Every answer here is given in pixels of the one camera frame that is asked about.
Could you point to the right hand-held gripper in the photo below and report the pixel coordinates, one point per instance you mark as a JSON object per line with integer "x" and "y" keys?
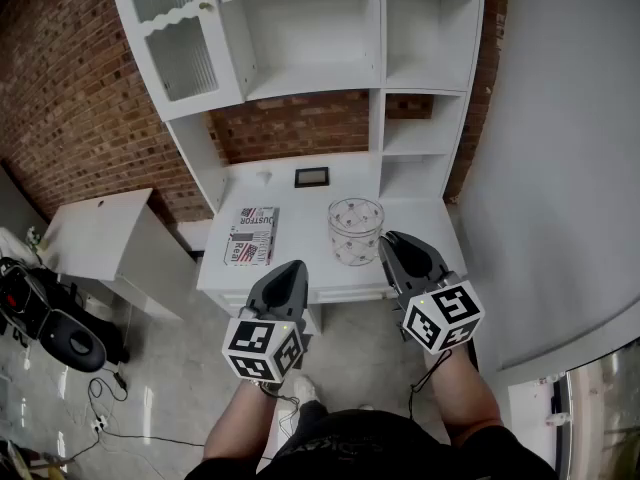
{"x": 442, "y": 318}

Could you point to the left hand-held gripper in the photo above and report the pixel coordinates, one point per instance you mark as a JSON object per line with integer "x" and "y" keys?
{"x": 255, "y": 350}

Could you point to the clear glass jar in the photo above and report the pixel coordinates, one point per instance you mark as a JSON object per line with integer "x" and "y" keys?
{"x": 356, "y": 235}

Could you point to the white desk hutch shelving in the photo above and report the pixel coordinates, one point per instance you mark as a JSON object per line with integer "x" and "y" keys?
{"x": 310, "y": 75}

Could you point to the person's right forearm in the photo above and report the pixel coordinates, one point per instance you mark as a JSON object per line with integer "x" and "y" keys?
{"x": 460, "y": 398}

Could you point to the person's left forearm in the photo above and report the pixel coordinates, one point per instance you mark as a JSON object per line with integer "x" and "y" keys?
{"x": 240, "y": 428}

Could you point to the flag print book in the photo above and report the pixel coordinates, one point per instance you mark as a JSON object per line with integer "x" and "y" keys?
{"x": 252, "y": 238}

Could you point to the person's white shoe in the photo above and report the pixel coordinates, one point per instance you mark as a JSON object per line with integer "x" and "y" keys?
{"x": 304, "y": 389}

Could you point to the person's black clothing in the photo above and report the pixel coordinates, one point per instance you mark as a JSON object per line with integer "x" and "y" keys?
{"x": 370, "y": 448}

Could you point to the white side table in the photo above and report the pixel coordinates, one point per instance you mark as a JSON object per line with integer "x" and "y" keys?
{"x": 100, "y": 233}

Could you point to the white power strip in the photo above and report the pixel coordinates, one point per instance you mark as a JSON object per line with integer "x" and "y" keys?
{"x": 100, "y": 423}

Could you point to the white ribbed glass cabinet door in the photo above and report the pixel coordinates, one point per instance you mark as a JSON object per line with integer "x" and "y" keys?
{"x": 150, "y": 93}

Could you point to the glass window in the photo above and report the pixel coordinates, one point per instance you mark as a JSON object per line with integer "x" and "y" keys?
{"x": 605, "y": 418}

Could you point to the small white flower plant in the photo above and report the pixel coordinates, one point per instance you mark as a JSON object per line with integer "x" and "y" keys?
{"x": 34, "y": 237}

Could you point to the small gold door knob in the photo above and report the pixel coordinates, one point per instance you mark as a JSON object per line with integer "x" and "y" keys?
{"x": 205, "y": 5}

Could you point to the small black picture frame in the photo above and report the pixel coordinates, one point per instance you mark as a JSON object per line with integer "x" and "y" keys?
{"x": 311, "y": 176}

